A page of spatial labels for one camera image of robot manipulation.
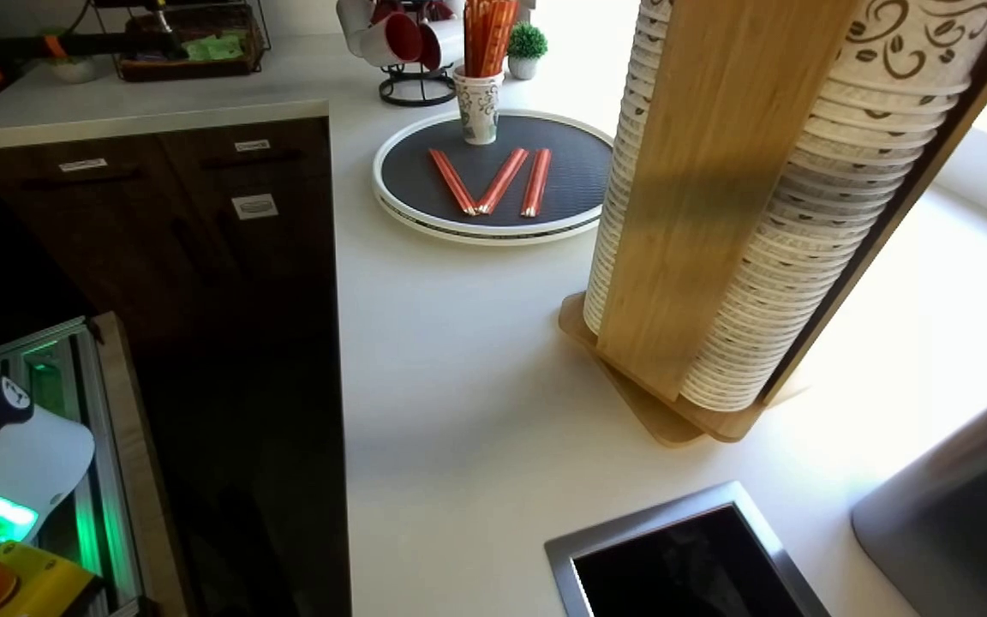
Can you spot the metal robot stand frame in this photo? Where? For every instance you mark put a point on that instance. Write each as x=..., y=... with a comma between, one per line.
x=135, y=480

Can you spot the white mug red inside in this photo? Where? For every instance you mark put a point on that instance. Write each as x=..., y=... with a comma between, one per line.
x=359, y=37
x=409, y=40

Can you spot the white paper cup stack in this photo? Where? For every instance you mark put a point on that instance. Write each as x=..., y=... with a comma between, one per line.
x=632, y=173

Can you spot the small potted green plant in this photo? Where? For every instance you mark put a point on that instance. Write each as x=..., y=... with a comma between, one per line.
x=526, y=43

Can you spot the round white grey tray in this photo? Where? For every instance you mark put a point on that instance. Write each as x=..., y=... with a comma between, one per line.
x=562, y=173

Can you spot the patterned paper cup stack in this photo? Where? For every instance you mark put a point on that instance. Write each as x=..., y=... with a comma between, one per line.
x=836, y=208

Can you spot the green packet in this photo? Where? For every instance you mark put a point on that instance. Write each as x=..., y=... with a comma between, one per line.
x=217, y=49

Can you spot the black flat scale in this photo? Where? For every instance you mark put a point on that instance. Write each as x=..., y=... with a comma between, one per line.
x=677, y=569

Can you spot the wooden cup dispenser stand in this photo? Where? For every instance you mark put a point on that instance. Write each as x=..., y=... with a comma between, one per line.
x=721, y=173

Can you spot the small white dish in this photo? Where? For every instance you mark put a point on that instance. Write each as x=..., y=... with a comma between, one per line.
x=71, y=69

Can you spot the white label sticker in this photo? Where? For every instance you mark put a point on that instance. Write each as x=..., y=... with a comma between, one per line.
x=256, y=208
x=82, y=166
x=251, y=144

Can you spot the dark wooden basket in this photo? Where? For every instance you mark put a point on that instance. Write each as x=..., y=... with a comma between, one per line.
x=171, y=67

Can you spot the grey coffee machine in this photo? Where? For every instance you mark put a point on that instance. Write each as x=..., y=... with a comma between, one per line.
x=961, y=526

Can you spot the dark wooden drawer cabinet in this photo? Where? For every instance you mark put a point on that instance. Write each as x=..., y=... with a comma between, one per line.
x=117, y=252

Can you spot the small orange item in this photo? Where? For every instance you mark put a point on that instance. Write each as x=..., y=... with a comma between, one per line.
x=51, y=47

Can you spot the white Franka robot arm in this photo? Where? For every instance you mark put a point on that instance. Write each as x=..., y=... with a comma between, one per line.
x=24, y=457

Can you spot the yellow emergency stop box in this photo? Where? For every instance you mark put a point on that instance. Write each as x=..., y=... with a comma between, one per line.
x=50, y=569

